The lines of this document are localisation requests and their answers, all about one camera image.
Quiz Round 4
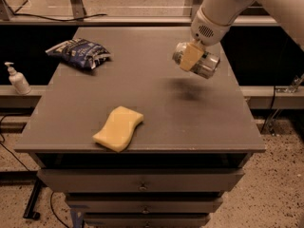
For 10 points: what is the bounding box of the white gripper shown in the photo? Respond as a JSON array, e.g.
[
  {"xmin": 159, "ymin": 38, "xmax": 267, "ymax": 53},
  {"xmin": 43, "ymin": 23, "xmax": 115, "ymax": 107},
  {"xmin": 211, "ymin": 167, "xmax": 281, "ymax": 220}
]
[{"xmin": 180, "ymin": 7, "xmax": 232, "ymax": 71}]

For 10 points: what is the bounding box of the silver 7up soda can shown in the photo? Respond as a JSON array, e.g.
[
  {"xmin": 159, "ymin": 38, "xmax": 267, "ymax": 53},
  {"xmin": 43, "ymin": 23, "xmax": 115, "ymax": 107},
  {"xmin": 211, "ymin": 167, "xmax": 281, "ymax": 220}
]
[{"xmin": 172, "ymin": 42, "xmax": 220, "ymax": 79}]

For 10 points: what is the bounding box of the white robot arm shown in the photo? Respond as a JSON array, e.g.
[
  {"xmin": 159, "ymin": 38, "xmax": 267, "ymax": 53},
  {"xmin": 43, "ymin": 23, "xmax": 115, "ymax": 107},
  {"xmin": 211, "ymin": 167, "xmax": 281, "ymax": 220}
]
[{"xmin": 178, "ymin": 0, "xmax": 304, "ymax": 78}]

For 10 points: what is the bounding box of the blue chip bag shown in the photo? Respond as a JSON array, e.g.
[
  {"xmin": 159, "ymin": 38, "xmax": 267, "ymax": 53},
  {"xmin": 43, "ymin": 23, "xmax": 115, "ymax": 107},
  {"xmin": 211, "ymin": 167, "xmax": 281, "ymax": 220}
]
[{"xmin": 46, "ymin": 38, "xmax": 111, "ymax": 70}]

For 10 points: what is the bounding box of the yellow sponge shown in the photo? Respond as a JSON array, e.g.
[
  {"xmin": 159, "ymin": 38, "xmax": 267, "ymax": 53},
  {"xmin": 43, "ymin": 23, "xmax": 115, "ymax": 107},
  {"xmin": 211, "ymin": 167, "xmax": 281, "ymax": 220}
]
[{"xmin": 92, "ymin": 106, "xmax": 143, "ymax": 152}]

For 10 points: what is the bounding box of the grey drawer cabinet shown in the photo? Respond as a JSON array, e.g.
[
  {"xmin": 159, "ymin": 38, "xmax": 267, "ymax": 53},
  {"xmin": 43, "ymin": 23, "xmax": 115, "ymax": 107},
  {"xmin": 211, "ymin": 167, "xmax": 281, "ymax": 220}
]
[{"xmin": 14, "ymin": 26, "xmax": 267, "ymax": 228}]

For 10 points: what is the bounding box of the middle grey drawer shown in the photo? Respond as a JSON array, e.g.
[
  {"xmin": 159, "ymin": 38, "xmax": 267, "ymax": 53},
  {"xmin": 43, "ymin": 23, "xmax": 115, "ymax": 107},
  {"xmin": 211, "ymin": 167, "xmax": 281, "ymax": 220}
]
[{"xmin": 66, "ymin": 196, "xmax": 222, "ymax": 214}]

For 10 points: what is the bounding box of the grey drawer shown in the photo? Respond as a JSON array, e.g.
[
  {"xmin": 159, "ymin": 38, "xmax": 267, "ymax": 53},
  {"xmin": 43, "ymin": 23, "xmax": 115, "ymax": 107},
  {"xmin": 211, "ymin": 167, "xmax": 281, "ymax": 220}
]
[
  {"xmin": 37, "ymin": 168, "xmax": 244, "ymax": 193},
  {"xmin": 85, "ymin": 214, "xmax": 210, "ymax": 228},
  {"xmin": 66, "ymin": 196, "xmax": 222, "ymax": 214}
]

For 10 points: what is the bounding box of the white pump bottle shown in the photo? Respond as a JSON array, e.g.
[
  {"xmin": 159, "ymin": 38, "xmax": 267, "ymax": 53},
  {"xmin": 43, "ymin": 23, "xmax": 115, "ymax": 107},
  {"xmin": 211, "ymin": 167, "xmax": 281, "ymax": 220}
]
[{"xmin": 5, "ymin": 62, "xmax": 31, "ymax": 95}]

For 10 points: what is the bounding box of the top grey drawer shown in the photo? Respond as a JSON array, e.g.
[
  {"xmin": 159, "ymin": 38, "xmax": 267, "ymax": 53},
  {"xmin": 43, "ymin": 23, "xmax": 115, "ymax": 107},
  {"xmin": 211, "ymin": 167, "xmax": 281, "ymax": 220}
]
[{"xmin": 37, "ymin": 168, "xmax": 244, "ymax": 193}]

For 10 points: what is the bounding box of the bottom grey drawer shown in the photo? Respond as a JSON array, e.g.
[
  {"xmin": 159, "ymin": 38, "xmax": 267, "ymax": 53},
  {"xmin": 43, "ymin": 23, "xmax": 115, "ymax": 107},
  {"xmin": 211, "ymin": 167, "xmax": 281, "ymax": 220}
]
[{"xmin": 85, "ymin": 214, "xmax": 210, "ymax": 228}]

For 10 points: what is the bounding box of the black cable on ledge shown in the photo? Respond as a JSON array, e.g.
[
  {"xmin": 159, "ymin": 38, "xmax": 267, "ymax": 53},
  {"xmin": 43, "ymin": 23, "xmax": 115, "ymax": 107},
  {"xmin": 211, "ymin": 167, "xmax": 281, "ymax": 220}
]
[{"xmin": 12, "ymin": 12, "xmax": 108, "ymax": 23}]

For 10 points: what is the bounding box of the metal window frame rail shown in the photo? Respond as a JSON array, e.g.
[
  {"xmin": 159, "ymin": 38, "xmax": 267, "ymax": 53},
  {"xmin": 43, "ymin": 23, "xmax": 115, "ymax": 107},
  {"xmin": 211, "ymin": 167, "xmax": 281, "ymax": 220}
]
[{"xmin": 1, "ymin": 0, "xmax": 279, "ymax": 26}]

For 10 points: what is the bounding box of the black floor cable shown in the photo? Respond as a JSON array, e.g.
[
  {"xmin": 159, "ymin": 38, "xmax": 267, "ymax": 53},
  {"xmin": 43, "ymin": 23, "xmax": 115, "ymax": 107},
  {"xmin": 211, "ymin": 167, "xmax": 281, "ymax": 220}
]
[{"xmin": 0, "ymin": 112, "xmax": 32, "ymax": 173}]

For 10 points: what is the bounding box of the black floor bracket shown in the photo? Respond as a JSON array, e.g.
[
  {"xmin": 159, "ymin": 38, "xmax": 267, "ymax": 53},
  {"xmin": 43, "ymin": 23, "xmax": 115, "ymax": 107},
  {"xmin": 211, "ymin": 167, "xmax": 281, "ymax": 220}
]
[{"xmin": 23, "ymin": 179, "xmax": 43, "ymax": 220}]

